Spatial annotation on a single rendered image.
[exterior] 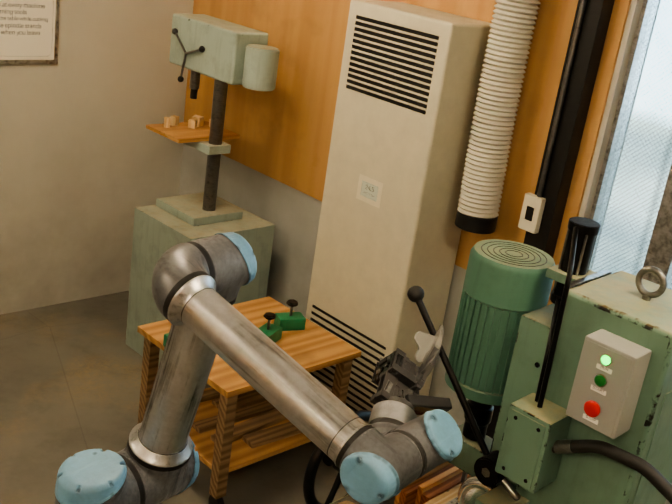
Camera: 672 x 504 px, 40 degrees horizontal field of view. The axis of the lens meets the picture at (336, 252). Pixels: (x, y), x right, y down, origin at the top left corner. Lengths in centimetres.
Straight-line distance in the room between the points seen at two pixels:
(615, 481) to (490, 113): 179
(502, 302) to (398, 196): 165
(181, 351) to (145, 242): 236
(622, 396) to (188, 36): 293
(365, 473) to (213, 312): 42
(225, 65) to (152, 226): 82
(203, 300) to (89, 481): 57
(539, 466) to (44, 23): 335
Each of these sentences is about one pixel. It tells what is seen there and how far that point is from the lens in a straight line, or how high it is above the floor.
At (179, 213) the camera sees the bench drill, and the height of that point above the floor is 73.
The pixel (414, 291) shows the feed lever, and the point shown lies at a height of 140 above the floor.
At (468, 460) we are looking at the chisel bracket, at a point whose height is 103.
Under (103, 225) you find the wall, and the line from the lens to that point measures 497.
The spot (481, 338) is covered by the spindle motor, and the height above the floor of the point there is 134.
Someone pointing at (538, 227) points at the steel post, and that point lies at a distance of 334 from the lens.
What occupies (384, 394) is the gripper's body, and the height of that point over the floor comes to 125.
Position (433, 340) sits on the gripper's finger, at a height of 133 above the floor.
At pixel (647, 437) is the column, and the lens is 175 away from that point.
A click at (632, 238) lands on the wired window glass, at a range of 334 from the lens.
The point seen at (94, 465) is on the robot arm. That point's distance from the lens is 216.
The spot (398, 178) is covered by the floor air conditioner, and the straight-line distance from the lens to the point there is 346.
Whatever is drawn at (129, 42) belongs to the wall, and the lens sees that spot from 477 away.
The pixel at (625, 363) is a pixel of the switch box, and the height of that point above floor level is 146.
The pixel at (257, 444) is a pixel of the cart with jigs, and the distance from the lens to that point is 357.
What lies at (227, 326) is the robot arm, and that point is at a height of 138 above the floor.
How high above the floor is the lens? 211
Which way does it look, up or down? 20 degrees down
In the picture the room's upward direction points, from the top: 9 degrees clockwise
